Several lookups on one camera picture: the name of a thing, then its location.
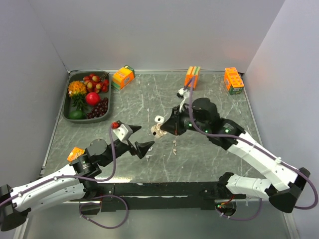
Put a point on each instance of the orange box back right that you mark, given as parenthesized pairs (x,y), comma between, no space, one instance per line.
(233,81)

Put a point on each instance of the orange box front left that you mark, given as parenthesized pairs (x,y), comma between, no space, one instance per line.
(75,153)

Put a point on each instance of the white earbud charging case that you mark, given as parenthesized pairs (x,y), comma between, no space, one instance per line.
(159,119)

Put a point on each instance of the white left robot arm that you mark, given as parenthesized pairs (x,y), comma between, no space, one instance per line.
(74,181)

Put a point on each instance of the dark purple grape bunch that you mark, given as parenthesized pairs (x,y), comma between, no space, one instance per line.
(99,109)

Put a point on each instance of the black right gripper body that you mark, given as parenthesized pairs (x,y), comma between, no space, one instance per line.
(184,119)

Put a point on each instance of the beige earbud charging case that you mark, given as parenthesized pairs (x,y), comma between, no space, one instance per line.
(157,132)

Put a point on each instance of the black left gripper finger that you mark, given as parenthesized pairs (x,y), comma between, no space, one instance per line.
(142,148)
(130,129)

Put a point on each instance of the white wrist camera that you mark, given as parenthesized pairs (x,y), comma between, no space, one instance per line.
(121,130)
(184,95)

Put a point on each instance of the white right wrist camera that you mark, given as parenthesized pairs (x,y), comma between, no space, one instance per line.
(184,95)

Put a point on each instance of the orange yellow flower pineapple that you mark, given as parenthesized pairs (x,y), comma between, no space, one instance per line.
(77,92)

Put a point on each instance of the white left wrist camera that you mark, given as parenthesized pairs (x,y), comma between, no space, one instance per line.
(121,130)

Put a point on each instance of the orange sponge pack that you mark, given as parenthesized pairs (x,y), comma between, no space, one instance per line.
(122,77)
(192,76)

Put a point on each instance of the green avocado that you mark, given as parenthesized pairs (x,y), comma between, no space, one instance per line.
(76,115)

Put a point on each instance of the orange sponge pack back middle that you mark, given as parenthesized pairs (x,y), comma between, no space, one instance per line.
(192,76)

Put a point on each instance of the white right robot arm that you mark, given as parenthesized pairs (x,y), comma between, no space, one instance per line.
(281,186)

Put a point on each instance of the orange sponge pack back left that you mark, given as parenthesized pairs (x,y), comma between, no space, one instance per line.
(122,77)

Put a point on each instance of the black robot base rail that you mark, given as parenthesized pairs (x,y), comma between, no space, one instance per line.
(164,195)

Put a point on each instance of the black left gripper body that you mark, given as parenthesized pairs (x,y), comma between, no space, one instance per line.
(123,146)

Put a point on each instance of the dark grey fruit tray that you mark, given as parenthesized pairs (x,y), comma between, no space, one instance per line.
(67,104)

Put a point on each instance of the red apple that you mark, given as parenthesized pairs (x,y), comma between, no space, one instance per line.
(92,98)

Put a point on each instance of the red yellow lychee bunch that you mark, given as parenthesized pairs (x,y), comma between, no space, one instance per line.
(97,83)

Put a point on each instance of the orange box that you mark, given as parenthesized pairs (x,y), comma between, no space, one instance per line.
(75,153)
(233,81)

